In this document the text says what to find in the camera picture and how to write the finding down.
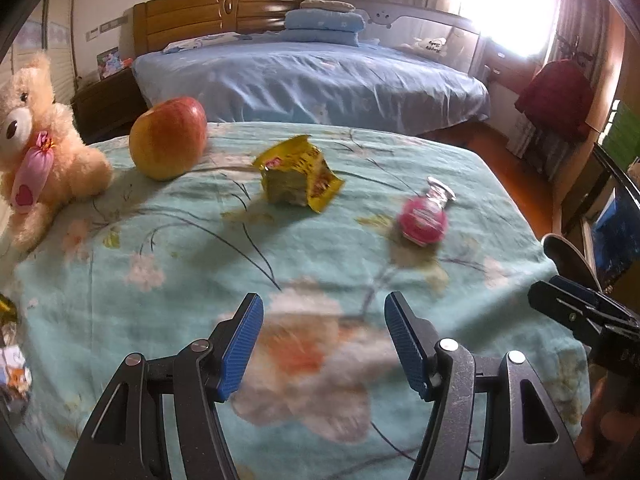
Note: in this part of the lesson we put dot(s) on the teal floral blanket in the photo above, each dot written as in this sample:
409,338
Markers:
175,260

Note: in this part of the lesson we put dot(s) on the wooden headboard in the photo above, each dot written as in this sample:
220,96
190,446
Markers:
200,15

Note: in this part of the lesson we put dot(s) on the gold foil wrapper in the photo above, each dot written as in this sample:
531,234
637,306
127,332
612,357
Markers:
7,310

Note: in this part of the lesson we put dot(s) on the dark wooden nightstand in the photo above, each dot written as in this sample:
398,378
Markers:
105,105

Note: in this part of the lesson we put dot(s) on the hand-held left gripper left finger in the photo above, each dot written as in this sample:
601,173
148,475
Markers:
245,345

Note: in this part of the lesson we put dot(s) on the colourful photo frame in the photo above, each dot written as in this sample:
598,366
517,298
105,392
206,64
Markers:
109,62

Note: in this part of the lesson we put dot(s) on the grey bed guard rail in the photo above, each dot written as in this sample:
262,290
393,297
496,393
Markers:
395,17

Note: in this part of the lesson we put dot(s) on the green board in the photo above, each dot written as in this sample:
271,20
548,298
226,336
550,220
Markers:
625,130

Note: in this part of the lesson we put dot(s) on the white printed pillow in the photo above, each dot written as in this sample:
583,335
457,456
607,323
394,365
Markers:
210,42

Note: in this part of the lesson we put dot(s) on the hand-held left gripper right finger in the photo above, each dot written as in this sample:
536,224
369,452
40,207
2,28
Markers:
407,345

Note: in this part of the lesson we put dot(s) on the hanging red jacket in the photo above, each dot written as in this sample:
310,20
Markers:
555,95

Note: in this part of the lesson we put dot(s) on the bed with blue sheet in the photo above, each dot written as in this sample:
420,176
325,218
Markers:
310,80

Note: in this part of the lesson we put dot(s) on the white orange printed wrapper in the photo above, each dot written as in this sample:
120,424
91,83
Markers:
14,377

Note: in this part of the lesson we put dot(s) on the yellow snack wrapper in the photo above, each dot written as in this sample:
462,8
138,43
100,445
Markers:
295,170

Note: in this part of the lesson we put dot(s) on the dark flat screen television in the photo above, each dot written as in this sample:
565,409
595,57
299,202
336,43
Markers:
616,230

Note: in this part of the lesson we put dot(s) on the black white-rimmed trash bin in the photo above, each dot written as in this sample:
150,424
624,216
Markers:
565,255

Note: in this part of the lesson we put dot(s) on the cream plush teddy bear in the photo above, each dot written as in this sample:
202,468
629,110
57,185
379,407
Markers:
55,130

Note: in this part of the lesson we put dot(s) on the wall socket panel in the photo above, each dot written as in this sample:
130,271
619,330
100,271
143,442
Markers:
105,28

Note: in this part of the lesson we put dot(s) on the grey patterned pillow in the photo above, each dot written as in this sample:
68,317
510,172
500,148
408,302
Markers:
327,5

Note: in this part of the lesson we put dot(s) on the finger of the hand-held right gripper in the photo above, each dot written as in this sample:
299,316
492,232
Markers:
575,290
560,305

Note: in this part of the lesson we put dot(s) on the red yellow apple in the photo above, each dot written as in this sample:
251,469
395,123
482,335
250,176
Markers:
167,135

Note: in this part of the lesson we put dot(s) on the person's right hand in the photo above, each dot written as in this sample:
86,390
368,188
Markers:
602,430

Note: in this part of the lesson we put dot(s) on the folded blue quilt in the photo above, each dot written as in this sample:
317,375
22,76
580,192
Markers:
322,24

